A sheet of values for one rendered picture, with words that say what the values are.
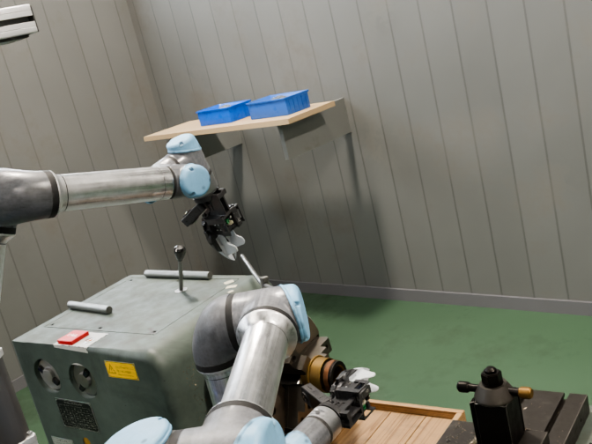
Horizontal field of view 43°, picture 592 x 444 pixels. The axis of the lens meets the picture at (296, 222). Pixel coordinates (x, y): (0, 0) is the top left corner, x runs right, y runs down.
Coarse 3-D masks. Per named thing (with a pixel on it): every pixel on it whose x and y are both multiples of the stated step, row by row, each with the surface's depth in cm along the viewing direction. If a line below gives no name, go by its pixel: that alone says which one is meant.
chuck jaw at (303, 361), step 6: (294, 354) 180; (288, 360) 178; (294, 360) 180; (300, 360) 180; (306, 360) 180; (288, 366) 180; (294, 366) 180; (300, 366) 179; (306, 366) 180; (282, 372) 185; (288, 372) 183; (294, 372) 182; (300, 372) 180; (306, 372) 180
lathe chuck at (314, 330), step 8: (312, 328) 196; (312, 336) 196; (304, 344) 193; (288, 376) 194; (296, 376) 192; (280, 384) 185; (280, 392) 185; (280, 400) 184; (280, 408) 184; (272, 416) 182; (280, 416) 184; (280, 424) 184
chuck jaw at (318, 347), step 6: (318, 336) 199; (312, 342) 195; (318, 342) 194; (324, 342) 194; (306, 348) 193; (312, 348) 192; (318, 348) 191; (324, 348) 190; (330, 348) 196; (300, 354) 191; (306, 354) 190; (312, 354) 189; (318, 354) 188; (324, 354) 187
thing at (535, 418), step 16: (528, 400) 171; (544, 400) 169; (560, 400) 168; (576, 400) 166; (528, 416) 165; (544, 416) 163; (560, 416) 162; (576, 416) 161; (560, 432) 157; (576, 432) 160
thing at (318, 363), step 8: (312, 360) 181; (320, 360) 181; (328, 360) 181; (336, 360) 180; (312, 368) 180; (320, 368) 179; (328, 368) 178; (336, 368) 184; (344, 368) 182; (304, 376) 182; (312, 376) 179; (320, 376) 178; (328, 376) 177; (336, 376) 184; (304, 384) 183; (312, 384) 180; (320, 384) 178; (328, 384) 177; (328, 392) 181
